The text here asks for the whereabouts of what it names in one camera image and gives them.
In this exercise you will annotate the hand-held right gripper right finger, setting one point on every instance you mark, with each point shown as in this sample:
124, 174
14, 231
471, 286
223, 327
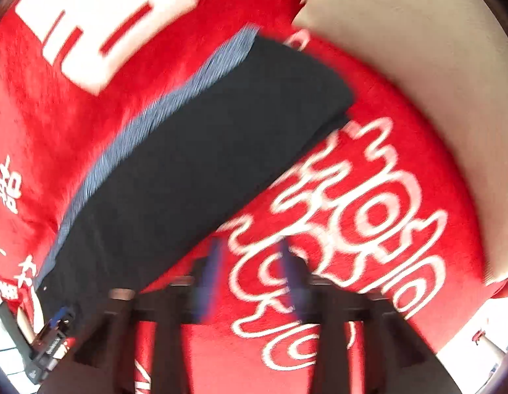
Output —
294, 285

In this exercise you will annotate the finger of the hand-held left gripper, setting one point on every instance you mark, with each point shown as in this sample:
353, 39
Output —
59, 318

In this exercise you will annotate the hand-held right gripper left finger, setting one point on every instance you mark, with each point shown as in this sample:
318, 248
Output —
208, 283

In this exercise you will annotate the dark pants with grey waistband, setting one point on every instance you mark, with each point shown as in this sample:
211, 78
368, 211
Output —
196, 152

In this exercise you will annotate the red printed blanket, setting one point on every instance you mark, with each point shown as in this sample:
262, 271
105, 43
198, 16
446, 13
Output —
94, 102

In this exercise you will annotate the beige pillow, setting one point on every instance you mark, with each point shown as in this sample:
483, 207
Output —
434, 57

